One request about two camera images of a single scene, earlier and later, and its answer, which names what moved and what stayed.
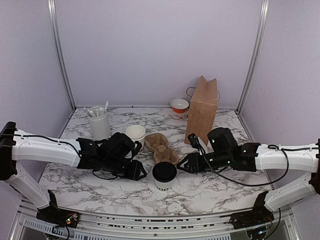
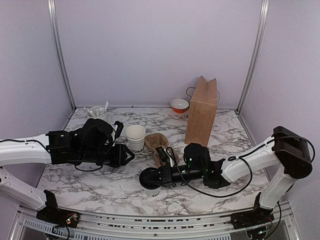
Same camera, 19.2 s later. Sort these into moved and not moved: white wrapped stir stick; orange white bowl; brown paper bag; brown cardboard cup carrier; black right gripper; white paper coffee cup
Moved: black right gripper; white paper coffee cup
Not moved: brown cardboard cup carrier; orange white bowl; brown paper bag; white wrapped stir stick
